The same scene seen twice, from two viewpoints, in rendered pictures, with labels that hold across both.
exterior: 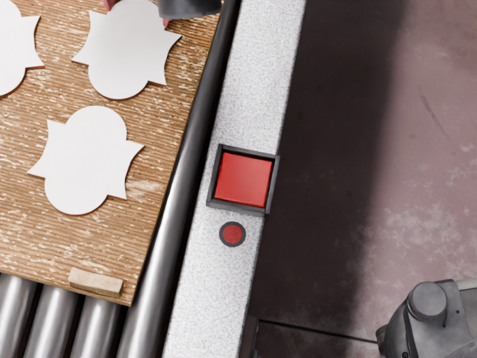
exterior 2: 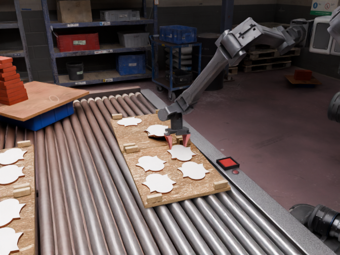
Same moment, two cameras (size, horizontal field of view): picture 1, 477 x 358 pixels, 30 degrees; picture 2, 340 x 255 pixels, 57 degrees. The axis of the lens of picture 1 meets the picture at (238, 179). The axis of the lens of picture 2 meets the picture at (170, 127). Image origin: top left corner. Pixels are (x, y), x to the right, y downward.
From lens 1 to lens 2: 98 cm
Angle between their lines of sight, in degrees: 46
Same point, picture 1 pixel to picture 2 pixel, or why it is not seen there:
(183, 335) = (246, 189)
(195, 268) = (235, 179)
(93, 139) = (190, 166)
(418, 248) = not seen: hidden behind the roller
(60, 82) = (172, 163)
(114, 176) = (202, 169)
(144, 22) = (180, 147)
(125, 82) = (187, 157)
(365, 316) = not seen: outside the picture
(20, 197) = (185, 182)
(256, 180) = (230, 161)
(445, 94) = not seen: hidden behind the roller
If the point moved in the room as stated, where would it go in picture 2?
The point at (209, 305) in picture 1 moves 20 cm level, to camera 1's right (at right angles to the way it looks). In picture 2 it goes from (245, 183) to (283, 172)
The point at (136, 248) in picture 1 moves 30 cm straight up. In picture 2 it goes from (220, 178) to (226, 110)
